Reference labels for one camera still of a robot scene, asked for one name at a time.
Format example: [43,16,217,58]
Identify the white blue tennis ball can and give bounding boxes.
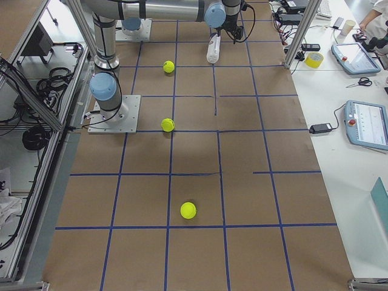
[206,33,221,64]

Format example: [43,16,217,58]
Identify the tennis ball near base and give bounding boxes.
[162,60,175,74]

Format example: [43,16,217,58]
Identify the tennis ball middle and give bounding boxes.
[161,118,175,132]

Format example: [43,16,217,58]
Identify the tennis ball front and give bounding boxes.
[180,201,197,219]

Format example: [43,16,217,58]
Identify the black phone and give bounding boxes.
[301,44,321,52]

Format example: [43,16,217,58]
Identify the yellow tape roll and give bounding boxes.
[305,52,324,69]

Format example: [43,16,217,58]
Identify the paper cup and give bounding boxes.
[340,19,356,36]

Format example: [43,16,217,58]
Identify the far teach pendant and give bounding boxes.
[331,42,381,75]

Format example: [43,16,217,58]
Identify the teach pendant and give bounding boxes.
[344,100,387,151]
[331,42,381,75]

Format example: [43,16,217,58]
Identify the black power adapter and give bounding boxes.
[309,122,333,134]

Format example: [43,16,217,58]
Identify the black scissors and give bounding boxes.
[346,77,373,88]

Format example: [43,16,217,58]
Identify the near teach pendant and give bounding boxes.
[344,100,387,151]

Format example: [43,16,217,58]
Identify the white crumpled cloth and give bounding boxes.
[0,168,22,227]

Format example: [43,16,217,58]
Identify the aluminium frame post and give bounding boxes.
[284,0,321,69]

